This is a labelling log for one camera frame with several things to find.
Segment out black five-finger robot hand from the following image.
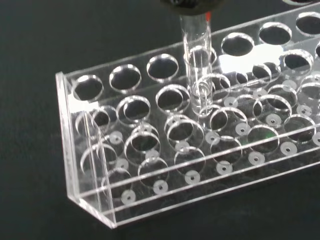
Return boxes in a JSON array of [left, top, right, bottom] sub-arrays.
[[159, 0, 214, 16]]

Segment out clear acrylic test tube rack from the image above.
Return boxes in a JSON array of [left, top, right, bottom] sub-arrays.
[[54, 0, 320, 230]]

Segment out black bench cloth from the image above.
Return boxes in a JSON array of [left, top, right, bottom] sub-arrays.
[[0, 0, 320, 240]]

